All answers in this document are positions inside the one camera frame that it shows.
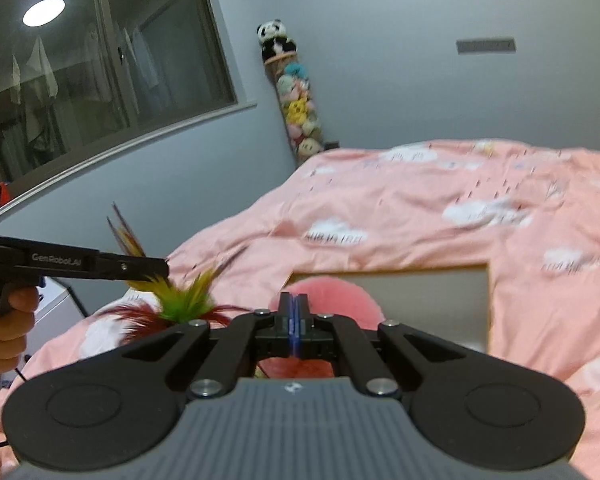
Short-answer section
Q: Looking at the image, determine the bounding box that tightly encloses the person's left hand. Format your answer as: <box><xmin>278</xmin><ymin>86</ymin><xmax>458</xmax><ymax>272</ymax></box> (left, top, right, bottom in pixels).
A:
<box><xmin>0</xmin><ymin>287</ymin><xmax>38</xmax><ymax>375</ymax></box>

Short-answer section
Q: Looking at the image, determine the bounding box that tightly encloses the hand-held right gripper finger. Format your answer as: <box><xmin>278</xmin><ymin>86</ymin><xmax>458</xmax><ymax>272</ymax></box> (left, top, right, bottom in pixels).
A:
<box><xmin>122</xmin><ymin>291</ymin><xmax>296</xmax><ymax>401</ymax></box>
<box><xmin>294</xmin><ymin>294</ymin><xmax>468</xmax><ymax>400</ymax></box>

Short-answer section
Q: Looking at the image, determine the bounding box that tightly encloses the hanging net of plush toys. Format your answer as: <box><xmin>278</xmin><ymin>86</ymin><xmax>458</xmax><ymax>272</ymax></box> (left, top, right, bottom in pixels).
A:
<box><xmin>265</xmin><ymin>52</ymin><xmax>331</xmax><ymax>163</ymax></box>

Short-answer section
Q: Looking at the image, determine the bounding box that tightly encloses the pink fluffy ball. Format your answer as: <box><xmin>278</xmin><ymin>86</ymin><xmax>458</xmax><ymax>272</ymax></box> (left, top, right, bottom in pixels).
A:
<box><xmin>265</xmin><ymin>280</ymin><xmax>386</xmax><ymax>378</ymax></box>

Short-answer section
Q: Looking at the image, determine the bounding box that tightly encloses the colourful feather toy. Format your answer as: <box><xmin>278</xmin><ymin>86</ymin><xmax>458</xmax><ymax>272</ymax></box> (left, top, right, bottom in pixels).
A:
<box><xmin>97</xmin><ymin>202</ymin><xmax>261</xmax><ymax>346</ymax></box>

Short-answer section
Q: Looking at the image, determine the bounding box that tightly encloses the window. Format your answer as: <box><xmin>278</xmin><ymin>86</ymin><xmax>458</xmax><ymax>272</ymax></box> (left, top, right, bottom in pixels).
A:
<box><xmin>0</xmin><ymin>0</ymin><xmax>258</xmax><ymax>216</ymax></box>

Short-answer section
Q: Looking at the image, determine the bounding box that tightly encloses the panda plush toy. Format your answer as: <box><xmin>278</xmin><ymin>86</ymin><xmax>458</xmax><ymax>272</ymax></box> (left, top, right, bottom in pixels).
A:
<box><xmin>256</xmin><ymin>19</ymin><xmax>297</xmax><ymax>63</ymax></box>

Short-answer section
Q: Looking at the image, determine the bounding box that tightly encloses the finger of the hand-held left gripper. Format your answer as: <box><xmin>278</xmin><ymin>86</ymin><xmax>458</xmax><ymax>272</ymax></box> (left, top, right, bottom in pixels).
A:
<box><xmin>92</xmin><ymin>251</ymin><xmax>171</xmax><ymax>282</ymax></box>

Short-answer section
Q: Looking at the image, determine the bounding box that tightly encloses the grey wall plate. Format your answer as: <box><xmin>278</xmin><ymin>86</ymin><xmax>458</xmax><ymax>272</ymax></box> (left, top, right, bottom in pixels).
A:
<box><xmin>456</xmin><ymin>37</ymin><xmax>517</xmax><ymax>55</ymax></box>

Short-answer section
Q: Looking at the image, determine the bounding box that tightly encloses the pink printed blanket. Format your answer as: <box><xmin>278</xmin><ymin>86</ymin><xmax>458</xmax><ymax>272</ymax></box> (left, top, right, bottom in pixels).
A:
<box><xmin>10</xmin><ymin>140</ymin><xmax>600</xmax><ymax>480</ymax></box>

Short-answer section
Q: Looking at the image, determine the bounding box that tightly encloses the orange cardboard box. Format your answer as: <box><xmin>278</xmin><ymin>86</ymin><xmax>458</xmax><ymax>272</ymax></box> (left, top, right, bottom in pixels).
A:
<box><xmin>285</xmin><ymin>262</ymin><xmax>493</xmax><ymax>356</ymax></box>

